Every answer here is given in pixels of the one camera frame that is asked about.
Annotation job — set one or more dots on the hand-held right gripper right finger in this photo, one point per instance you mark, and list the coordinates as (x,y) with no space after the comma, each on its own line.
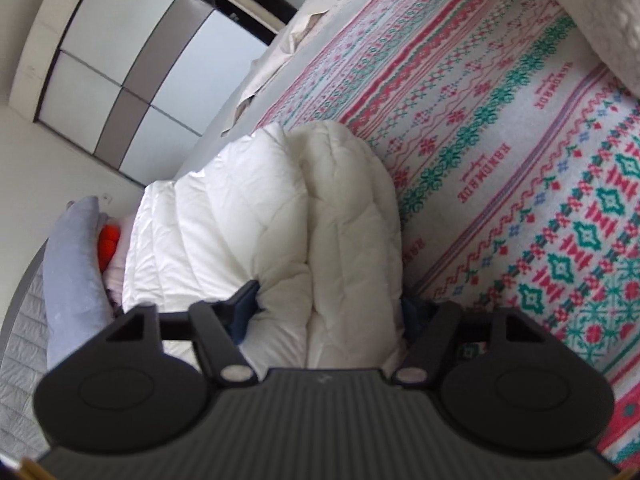
(411,311)

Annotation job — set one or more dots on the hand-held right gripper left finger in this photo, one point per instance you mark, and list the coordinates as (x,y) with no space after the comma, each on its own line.
(244,312)

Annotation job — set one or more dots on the white quilted duvet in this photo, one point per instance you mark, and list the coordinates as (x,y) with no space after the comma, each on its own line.
(260,230)

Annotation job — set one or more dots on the pale pink cloth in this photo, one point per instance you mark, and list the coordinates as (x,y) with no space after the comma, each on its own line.
(119,255)

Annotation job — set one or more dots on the orange soft object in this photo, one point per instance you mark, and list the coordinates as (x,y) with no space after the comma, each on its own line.
(109,247)

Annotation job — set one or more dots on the grey-blue pillow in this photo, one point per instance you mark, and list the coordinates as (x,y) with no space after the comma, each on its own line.
(75,280)

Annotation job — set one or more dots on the red green patterned blanket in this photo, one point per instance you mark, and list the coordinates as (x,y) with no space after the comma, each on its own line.
(500,150)

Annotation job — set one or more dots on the grey bed sheet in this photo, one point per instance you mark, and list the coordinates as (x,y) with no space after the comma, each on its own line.
(215,125)

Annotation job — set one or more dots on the grey quilted mat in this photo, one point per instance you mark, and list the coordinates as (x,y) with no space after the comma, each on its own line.
(22,360)

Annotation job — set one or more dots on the white grey sliding-door wardrobe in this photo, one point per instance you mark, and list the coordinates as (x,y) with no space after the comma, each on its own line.
(130,50)

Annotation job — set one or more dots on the cream speckled cloth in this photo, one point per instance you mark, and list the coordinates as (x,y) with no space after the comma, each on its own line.
(300,20)

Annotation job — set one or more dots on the white fleece cloth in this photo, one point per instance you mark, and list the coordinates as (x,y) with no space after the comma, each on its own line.
(595,5)

